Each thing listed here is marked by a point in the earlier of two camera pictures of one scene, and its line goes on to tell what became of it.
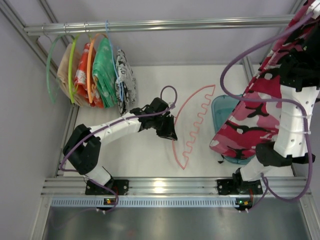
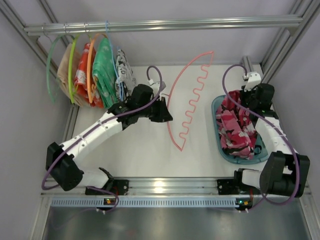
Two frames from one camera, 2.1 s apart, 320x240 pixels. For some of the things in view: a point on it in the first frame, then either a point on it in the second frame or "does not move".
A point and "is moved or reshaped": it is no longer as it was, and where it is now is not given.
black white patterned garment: [125, 83] does not move
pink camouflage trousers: [253, 119] is moved or reshaped
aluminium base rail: [74, 187] does not move
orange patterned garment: [80, 78] does not move
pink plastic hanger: [185, 119] to [195, 108]
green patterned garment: [103, 72] does not move
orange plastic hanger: [88, 65] does not move
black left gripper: [165, 125] to [158, 110]
